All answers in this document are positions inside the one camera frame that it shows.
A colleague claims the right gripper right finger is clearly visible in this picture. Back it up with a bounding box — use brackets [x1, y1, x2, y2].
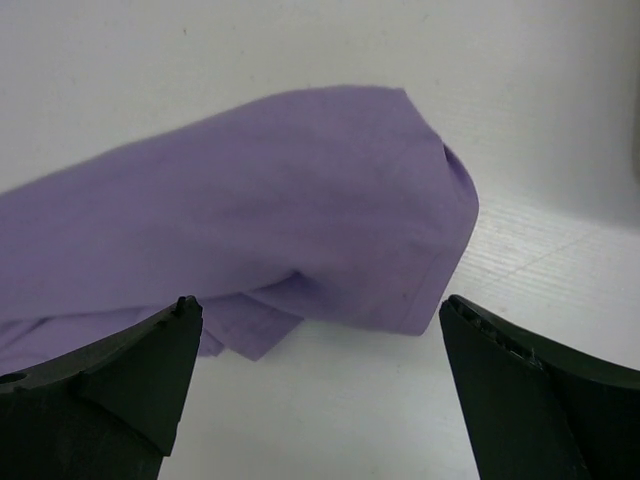
[439, 295, 639, 480]

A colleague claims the lilac cloth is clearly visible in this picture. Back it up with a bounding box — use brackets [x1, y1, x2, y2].
[1, 86, 479, 373]

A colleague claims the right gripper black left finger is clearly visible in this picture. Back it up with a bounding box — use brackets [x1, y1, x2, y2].
[1, 296, 203, 480]

